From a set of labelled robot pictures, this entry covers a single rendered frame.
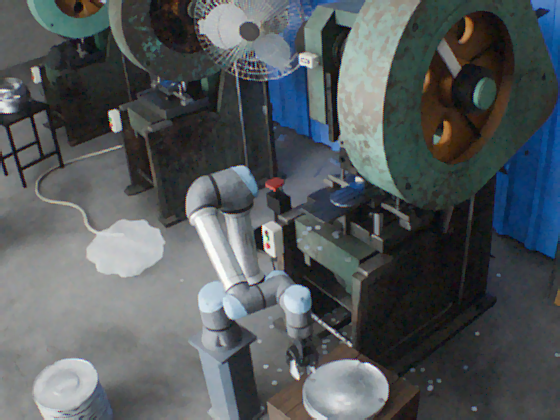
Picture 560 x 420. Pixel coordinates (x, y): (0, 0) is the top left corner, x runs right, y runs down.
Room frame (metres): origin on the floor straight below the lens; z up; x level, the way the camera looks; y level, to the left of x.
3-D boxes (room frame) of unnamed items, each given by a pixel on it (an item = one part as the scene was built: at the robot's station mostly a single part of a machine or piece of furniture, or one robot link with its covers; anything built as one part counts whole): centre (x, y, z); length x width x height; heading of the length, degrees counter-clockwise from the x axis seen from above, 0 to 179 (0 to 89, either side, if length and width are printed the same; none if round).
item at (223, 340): (1.63, 0.26, 0.50); 0.15 x 0.15 x 0.10
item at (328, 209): (1.97, -0.22, 0.72); 0.25 x 0.14 x 0.14; 124
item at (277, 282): (1.39, 0.03, 0.85); 0.11 x 0.11 x 0.08; 23
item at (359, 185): (2.06, -0.36, 0.76); 0.15 x 0.09 x 0.05; 34
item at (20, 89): (4.14, 1.97, 0.40); 0.45 x 0.40 x 0.79; 46
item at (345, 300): (2.07, -0.37, 0.31); 0.43 x 0.42 x 0.01; 34
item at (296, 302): (1.31, -0.03, 0.85); 0.09 x 0.08 x 0.11; 23
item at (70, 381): (1.61, 0.95, 0.25); 0.29 x 0.29 x 0.01
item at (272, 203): (2.19, 0.00, 0.62); 0.10 x 0.06 x 0.20; 34
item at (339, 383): (1.37, -0.17, 0.39); 0.29 x 0.29 x 0.01
